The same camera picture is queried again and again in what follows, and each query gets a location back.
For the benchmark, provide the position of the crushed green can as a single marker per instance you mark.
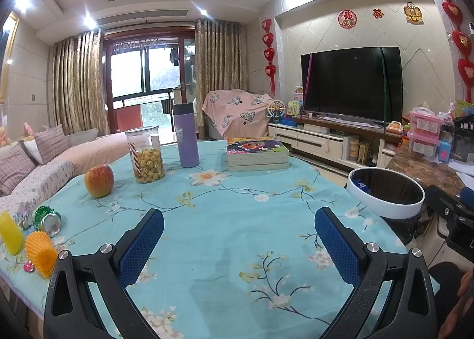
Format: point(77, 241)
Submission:
point(50, 218)

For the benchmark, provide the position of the small pink trinket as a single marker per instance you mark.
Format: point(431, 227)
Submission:
point(29, 268)

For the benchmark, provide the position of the small red character decal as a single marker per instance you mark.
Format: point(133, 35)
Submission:
point(377, 13)

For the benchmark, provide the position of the orange toy box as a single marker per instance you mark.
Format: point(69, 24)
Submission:
point(394, 126)

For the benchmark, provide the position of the blue white wrapper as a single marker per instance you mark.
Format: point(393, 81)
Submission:
point(359, 185)

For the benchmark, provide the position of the round red wall decal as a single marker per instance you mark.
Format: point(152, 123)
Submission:
point(346, 19)

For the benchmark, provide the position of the beige patterned curtain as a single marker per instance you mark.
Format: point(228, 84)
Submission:
point(222, 65)
point(79, 83)

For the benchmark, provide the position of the pastel toy house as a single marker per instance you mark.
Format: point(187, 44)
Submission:
point(294, 102)

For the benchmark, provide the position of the white television cabinet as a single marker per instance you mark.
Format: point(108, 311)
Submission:
point(318, 141)

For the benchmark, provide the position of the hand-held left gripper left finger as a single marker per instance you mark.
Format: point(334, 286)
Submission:
point(142, 246)

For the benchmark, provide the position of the stack of books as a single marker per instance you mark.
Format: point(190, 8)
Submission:
point(259, 164)

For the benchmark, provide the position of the gold framed landscape painting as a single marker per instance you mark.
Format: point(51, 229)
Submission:
point(7, 54)

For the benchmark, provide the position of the white rimmed trash bin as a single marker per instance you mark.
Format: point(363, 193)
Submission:
point(385, 209)

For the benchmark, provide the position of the toy ferris wheel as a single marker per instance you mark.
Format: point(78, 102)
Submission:
point(276, 109)

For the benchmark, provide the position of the brown marble counter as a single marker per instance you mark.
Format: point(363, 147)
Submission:
point(426, 170)

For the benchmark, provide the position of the person's right hand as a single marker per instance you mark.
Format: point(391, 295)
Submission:
point(463, 316)

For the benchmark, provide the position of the red yellow apple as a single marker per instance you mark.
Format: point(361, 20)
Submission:
point(99, 180)

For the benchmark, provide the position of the crumpled foil wrapper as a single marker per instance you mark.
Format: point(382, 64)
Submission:
point(24, 213)

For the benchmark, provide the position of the yellow figure wall decal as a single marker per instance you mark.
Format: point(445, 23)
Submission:
point(413, 11)

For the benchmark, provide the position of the orange foam net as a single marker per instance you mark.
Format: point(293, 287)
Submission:
point(42, 254)

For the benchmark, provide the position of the pink patterned cover cloth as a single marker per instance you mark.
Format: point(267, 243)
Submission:
point(237, 113)

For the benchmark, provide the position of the red framed balcony door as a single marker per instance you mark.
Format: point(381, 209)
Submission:
point(148, 76)

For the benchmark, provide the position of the pink storage box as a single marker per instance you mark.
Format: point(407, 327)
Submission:
point(424, 146)
point(426, 122)

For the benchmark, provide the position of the tan plush toy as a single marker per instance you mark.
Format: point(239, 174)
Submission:
point(3, 137)

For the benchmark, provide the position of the pale covered sofa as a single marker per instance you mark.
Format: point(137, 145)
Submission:
point(92, 146)

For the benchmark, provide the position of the pink striped pillow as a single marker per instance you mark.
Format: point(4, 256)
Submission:
point(50, 143)
point(14, 168)

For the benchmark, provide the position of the small yellow foam net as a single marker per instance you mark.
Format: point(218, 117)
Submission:
point(10, 231)

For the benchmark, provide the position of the glass jar of popcorn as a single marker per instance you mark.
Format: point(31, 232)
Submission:
point(146, 157)

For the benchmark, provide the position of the purple thermos bottle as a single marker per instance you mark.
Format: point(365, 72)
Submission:
point(186, 135)

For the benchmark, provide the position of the pink plush toy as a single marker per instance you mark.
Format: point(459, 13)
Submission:
point(27, 128)

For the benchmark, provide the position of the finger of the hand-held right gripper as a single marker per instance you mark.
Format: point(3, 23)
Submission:
point(450, 213)
point(467, 194)

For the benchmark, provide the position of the black flat television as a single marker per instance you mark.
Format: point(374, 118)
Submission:
point(351, 81)

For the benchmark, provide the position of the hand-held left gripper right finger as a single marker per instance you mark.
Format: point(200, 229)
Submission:
point(339, 246)

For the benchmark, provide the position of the teal floral tablecloth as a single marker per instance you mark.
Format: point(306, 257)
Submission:
point(229, 220)

